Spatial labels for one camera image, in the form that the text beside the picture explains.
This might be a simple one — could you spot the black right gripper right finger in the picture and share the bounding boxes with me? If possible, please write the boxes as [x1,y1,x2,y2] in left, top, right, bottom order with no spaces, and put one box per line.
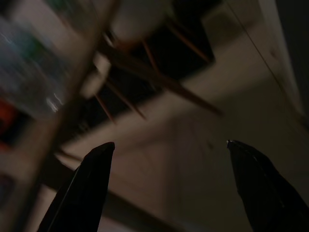
[226,139,309,232]

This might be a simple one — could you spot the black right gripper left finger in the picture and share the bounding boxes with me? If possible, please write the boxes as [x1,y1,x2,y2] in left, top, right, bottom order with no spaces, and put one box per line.
[38,142,116,232]

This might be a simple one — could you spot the white chair wooden legs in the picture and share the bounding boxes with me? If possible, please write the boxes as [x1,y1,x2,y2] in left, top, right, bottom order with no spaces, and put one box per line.
[81,52,148,125]
[106,0,211,66]

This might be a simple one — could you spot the black floor rug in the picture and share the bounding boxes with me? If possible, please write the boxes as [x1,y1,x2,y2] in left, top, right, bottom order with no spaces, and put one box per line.
[96,0,217,126]

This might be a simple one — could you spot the clear plastic bottle green label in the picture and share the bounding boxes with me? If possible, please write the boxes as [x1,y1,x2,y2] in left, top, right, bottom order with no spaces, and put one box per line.
[0,16,70,116]

